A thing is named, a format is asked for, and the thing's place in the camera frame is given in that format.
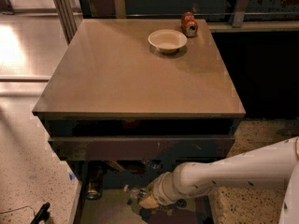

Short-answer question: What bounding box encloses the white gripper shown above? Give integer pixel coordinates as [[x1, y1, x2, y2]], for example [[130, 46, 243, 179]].
[[139, 172, 186, 209]]

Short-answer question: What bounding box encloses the clear plastic water bottle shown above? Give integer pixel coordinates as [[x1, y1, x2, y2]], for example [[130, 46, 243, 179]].
[[123, 184, 149, 205]]

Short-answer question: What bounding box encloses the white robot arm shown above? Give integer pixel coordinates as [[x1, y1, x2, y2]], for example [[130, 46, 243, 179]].
[[139, 137, 299, 224]]

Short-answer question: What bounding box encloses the open middle drawer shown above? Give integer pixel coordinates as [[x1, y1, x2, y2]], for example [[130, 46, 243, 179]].
[[74, 167, 214, 224]]

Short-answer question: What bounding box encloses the dark can in drawer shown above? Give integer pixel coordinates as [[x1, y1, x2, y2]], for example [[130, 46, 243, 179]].
[[86, 169, 103, 201]]

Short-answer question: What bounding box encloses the dark top drawer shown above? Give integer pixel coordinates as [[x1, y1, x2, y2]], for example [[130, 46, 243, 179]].
[[49, 135, 235, 161]]

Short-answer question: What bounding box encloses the grey drawer cabinet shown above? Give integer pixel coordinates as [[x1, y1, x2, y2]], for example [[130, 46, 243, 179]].
[[32, 18, 247, 224]]

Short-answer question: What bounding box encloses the blue tape piece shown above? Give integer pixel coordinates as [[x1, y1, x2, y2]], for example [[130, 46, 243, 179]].
[[68, 173, 76, 180]]

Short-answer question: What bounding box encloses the black object on floor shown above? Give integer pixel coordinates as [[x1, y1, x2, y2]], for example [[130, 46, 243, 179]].
[[30, 203, 50, 224]]

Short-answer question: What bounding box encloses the white bowl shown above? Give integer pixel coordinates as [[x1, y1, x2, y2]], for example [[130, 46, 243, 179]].
[[148, 29, 187, 54]]

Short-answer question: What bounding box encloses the red soda can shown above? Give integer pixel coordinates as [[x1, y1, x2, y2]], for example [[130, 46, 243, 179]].
[[181, 12, 198, 37]]

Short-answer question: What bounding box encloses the thin floor cable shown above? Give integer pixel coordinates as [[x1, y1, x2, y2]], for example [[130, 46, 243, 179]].
[[0, 204, 36, 217]]

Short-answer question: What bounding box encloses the metal window rail frame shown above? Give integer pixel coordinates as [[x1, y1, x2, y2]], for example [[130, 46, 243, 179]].
[[53, 0, 299, 40]]

